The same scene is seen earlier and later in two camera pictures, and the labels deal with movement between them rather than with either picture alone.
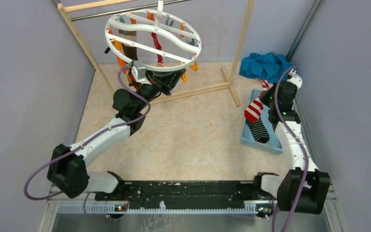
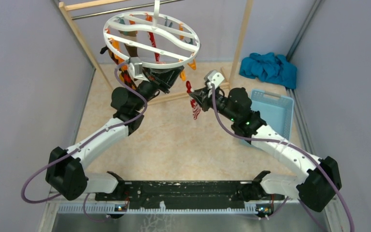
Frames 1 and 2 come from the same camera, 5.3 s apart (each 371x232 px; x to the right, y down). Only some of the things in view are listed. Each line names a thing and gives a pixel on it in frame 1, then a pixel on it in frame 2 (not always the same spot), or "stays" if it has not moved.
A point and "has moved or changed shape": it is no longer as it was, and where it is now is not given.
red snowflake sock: x=158 y=45 has moved or changed shape
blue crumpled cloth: x=267 y=66 stays
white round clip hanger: x=162 y=41 stays
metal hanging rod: x=165 y=4 stays
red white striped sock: x=253 y=110 -> x=196 y=107
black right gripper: x=263 y=97 -> x=202 y=95
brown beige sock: x=131 y=51 stays
